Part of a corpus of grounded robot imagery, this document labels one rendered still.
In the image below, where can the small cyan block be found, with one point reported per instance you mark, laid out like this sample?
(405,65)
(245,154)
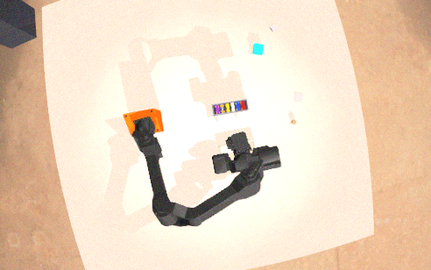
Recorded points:
(258,49)

